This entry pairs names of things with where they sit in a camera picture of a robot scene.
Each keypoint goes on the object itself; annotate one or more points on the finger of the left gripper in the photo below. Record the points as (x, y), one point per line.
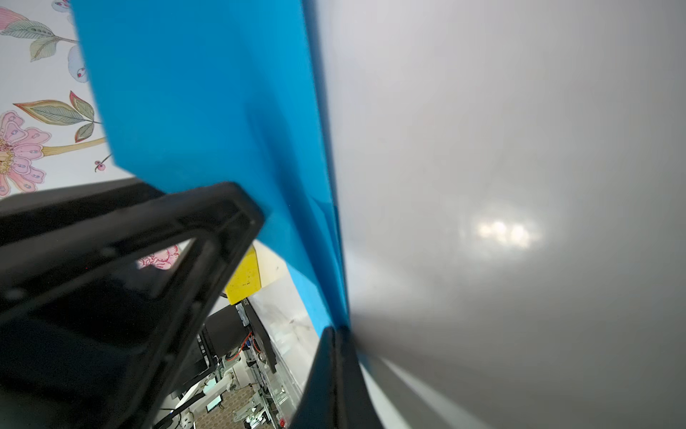
(104, 289)

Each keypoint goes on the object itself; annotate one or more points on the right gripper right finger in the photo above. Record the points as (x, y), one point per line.
(354, 408)

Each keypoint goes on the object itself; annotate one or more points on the blue square paper sheet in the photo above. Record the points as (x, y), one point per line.
(194, 93)

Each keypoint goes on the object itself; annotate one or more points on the yellow block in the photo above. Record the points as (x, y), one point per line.
(246, 280)

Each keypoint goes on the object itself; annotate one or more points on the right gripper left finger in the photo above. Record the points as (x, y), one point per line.
(317, 407)

